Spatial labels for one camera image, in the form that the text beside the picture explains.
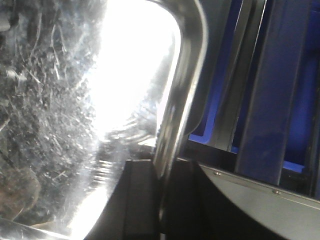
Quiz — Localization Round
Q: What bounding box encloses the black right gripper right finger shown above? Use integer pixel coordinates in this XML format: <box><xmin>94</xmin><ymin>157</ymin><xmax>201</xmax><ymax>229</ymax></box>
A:
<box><xmin>163</xmin><ymin>160</ymin><xmax>282</xmax><ymax>240</ymax></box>

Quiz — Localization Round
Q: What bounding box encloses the large blue crate upper centre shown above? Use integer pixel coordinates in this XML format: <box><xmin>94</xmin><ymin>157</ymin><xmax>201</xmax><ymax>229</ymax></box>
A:
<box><xmin>183</xmin><ymin>0</ymin><xmax>320</xmax><ymax>197</ymax></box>

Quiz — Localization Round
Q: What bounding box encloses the silver metal tray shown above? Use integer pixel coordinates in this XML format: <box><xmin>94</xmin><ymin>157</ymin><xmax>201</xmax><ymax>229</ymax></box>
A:
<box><xmin>0</xmin><ymin>0</ymin><xmax>208</xmax><ymax>240</ymax></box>

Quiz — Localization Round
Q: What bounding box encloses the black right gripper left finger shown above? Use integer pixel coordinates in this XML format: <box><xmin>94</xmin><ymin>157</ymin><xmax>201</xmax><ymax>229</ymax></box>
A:
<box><xmin>86</xmin><ymin>159</ymin><xmax>160</xmax><ymax>240</ymax></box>

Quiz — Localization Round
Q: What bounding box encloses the grey metal bracket with screws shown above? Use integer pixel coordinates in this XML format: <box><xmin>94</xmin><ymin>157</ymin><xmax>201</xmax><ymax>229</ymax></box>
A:
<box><xmin>199</xmin><ymin>163</ymin><xmax>320</xmax><ymax>240</ymax></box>

